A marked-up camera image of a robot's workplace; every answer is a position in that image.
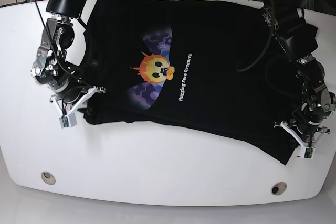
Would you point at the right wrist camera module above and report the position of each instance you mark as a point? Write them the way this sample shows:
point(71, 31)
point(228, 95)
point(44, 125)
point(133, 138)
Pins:
point(68, 121)

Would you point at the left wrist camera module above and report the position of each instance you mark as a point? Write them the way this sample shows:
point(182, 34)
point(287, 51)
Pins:
point(306, 152)

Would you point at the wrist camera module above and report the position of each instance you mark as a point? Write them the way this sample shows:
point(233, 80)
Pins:
point(306, 152)
point(68, 121)

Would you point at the black graphic t-shirt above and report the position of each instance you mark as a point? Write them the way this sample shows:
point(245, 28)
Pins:
point(174, 63)

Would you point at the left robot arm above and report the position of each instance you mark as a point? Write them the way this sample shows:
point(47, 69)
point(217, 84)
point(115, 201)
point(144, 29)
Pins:
point(297, 38)

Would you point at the table cable grommet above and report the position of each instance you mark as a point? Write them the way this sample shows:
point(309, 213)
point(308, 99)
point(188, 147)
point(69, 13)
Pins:
point(48, 178)
point(279, 188)

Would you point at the left table cable grommet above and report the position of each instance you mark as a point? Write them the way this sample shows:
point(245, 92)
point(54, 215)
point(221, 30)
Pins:
point(48, 178)

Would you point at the right table cable grommet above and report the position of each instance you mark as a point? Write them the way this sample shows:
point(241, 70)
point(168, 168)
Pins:
point(279, 188)

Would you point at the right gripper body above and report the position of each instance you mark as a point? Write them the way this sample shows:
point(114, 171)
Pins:
point(74, 98)

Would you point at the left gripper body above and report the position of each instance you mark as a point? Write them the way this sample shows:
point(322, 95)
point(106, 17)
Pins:
point(301, 130)

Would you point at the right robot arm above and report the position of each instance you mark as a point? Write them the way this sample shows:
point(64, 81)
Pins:
point(71, 84)

